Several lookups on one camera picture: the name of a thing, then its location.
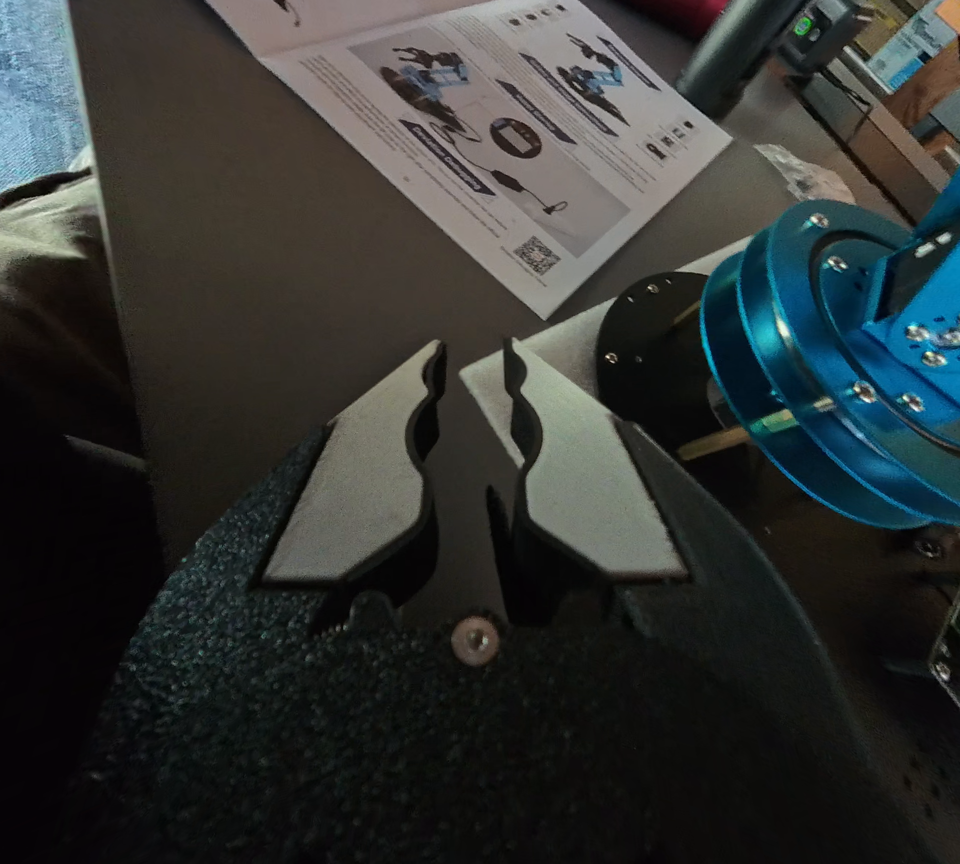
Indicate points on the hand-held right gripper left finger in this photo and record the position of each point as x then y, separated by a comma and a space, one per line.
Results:
352, 497

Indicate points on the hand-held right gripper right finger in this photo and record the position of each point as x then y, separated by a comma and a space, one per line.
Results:
600, 497

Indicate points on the blue toy robot arm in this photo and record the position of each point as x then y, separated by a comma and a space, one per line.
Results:
825, 369

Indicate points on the grey desk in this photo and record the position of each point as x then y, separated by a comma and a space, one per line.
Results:
262, 242

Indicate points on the white foam sheet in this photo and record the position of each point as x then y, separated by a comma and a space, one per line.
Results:
570, 347

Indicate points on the person's dark pants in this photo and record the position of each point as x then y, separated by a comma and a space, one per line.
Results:
52, 294

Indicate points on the clear bag with tiny parts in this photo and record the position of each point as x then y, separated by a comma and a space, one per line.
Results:
802, 171

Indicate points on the small black display charger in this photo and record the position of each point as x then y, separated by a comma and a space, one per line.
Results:
825, 32

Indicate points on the dark tall bottle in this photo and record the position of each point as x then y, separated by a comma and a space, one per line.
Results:
772, 2

